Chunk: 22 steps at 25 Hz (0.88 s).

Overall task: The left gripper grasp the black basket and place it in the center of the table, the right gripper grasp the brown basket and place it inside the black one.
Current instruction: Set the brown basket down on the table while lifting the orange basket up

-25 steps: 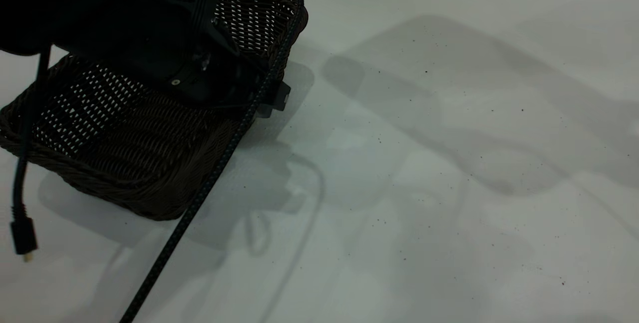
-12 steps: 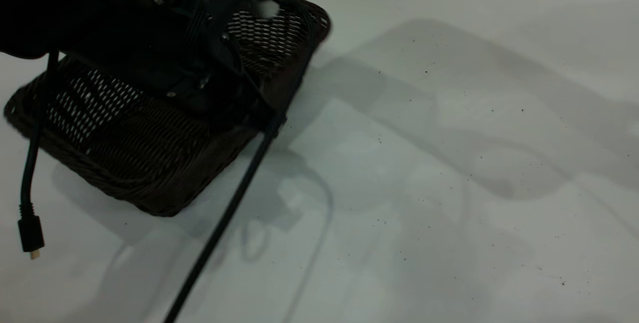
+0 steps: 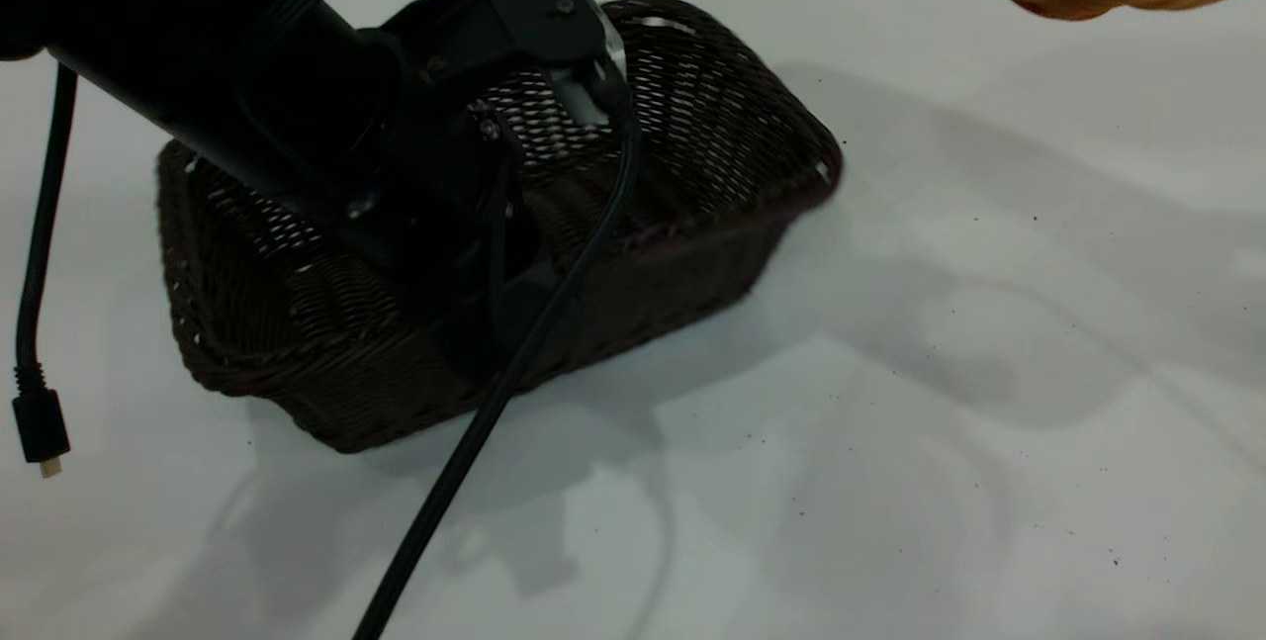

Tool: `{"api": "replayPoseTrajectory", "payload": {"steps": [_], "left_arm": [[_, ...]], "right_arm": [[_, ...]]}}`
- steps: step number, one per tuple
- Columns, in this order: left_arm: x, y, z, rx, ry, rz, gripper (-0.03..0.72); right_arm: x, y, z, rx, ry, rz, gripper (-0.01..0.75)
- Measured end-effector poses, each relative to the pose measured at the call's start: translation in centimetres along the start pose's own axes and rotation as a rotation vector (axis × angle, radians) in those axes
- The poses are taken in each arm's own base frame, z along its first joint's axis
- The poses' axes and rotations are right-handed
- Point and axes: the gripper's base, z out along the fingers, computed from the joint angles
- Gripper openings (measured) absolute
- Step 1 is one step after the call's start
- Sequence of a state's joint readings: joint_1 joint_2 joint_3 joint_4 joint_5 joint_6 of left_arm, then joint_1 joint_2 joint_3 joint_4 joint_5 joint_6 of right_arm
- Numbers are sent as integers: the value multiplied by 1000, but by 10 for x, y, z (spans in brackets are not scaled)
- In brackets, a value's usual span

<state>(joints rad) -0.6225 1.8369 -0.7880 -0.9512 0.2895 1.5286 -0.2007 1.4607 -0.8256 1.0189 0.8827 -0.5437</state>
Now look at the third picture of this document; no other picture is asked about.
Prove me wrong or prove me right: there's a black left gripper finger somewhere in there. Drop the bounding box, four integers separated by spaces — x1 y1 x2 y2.
433 304 497 379
495 262 587 382

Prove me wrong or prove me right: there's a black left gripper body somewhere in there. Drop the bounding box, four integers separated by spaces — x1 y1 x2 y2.
346 0 555 324

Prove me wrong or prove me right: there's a black woven basket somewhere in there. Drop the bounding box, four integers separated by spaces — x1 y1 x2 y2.
156 0 844 455

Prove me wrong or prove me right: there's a thick black left camera cable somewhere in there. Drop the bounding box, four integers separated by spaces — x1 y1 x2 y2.
351 56 642 640

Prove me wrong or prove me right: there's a black cable with loose plug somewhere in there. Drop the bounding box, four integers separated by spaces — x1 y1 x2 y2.
12 61 78 480

